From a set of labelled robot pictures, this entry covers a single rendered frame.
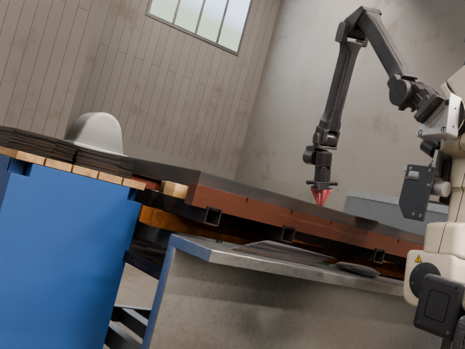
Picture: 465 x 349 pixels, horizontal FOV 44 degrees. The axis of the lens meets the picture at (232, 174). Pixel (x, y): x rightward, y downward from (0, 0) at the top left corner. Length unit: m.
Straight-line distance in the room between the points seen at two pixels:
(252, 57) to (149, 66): 1.90
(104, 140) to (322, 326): 5.91
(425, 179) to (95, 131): 6.11
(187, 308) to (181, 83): 7.51
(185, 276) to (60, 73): 5.41
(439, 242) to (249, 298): 0.56
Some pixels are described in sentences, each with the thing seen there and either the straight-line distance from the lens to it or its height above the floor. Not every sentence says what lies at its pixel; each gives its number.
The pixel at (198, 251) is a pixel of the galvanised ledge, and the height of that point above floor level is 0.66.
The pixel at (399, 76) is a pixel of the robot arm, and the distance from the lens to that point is 1.76.
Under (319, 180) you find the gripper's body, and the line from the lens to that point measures 2.05.
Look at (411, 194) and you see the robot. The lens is 1.76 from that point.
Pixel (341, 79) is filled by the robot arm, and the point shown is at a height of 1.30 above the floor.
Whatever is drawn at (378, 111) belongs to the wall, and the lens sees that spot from 7.55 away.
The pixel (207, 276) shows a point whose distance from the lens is 1.58.
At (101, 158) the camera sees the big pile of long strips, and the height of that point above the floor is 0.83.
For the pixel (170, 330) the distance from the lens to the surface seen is 1.57.
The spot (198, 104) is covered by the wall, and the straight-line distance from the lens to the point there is 9.09.
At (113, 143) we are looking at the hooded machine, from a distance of 7.58.
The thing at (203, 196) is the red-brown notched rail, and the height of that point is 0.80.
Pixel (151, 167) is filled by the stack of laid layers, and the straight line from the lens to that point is 1.87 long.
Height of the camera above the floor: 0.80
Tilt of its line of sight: 3 degrees up
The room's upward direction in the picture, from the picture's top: 15 degrees clockwise
